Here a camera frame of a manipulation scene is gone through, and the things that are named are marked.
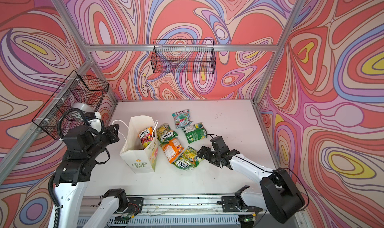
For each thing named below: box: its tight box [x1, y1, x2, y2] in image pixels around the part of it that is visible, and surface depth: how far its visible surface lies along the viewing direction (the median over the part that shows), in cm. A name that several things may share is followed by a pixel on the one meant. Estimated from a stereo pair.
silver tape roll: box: [72, 102, 94, 112], surface depth 75 cm
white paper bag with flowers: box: [119, 115, 159, 174], surface depth 79 cm
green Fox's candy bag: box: [181, 122, 208, 144], surface depth 100 cm
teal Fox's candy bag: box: [172, 109, 193, 129], surface depth 107 cm
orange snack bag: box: [159, 137, 185, 164], surface depth 90 cm
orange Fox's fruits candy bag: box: [138, 126, 154, 150], surface depth 84 cm
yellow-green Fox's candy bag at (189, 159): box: [171, 146, 204, 171], surface depth 87 cm
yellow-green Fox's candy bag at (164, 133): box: [156, 123, 178, 144], surface depth 97 cm
